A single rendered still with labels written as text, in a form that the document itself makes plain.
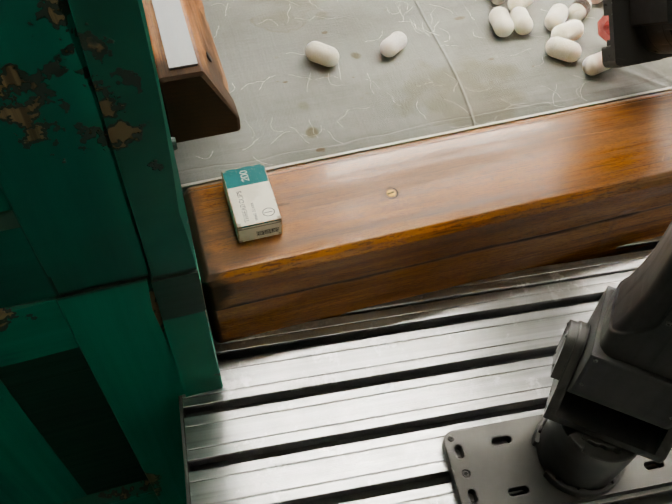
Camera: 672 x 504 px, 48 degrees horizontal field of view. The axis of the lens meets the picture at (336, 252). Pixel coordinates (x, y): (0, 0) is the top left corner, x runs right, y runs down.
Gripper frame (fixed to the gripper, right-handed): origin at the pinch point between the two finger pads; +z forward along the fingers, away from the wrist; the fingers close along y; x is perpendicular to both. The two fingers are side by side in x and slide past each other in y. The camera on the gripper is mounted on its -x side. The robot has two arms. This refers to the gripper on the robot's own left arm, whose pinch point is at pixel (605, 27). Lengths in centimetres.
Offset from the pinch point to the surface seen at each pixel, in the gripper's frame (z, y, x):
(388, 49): 2.7, 22.3, -1.5
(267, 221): -14.9, 39.3, 9.1
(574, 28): 0.6, 3.1, -0.4
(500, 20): 2.9, 9.9, -2.4
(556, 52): -0.6, 6.0, 1.5
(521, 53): 1.7, 8.6, 1.1
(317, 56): 3.2, 29.3, -2.0
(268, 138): -2.2, 36.3, 4.3
